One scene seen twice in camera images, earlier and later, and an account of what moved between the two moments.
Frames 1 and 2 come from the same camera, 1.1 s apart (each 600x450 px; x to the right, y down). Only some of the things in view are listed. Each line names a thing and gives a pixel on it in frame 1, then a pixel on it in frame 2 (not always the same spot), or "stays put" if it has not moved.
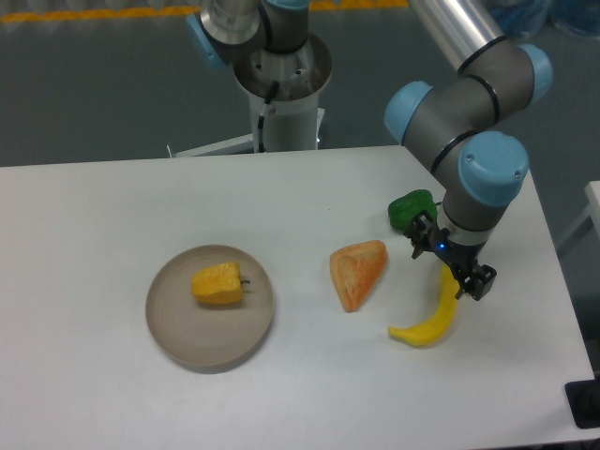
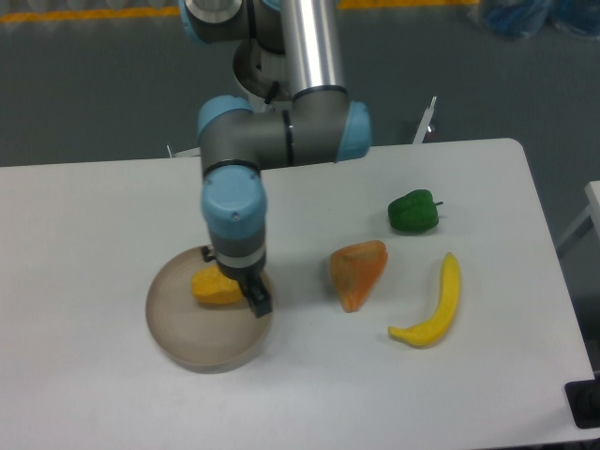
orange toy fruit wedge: x=355 y=270 stays put
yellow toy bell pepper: x=219 y=283 stays put
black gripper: x=462 y=255 -> x=250 y=281
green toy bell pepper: x=403 y=209 stays put
